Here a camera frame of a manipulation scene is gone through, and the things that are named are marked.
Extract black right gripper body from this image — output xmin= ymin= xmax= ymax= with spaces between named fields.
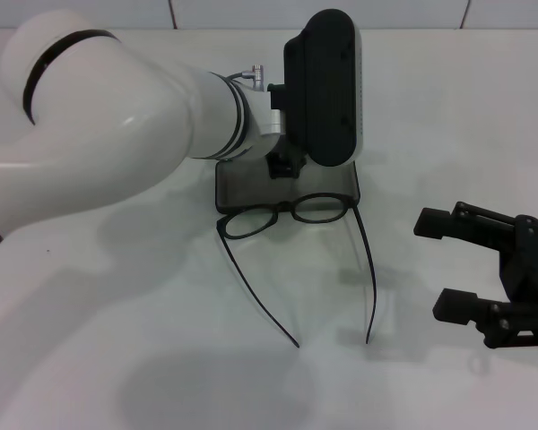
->
xmin=497 ymin=214 xmax=538 ymax=350

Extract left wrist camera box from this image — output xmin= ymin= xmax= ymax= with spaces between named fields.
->
xmin=267 ymin=8 xmax=367 ymax=168

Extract black glasses case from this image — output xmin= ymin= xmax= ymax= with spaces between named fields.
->
xmin=213 ymin=157 xmax=362 ymax=215

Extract black glasses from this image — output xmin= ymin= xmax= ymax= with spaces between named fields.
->
xmin=216 ymin=192 xmax=378 ymax=349

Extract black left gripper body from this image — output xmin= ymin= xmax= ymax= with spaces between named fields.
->
xmin=266 ymin=142 xmax=308 ymax=181

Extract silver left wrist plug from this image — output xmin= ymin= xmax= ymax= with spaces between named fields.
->
xmin=226 ymin=64 xmax=269 ymax=93

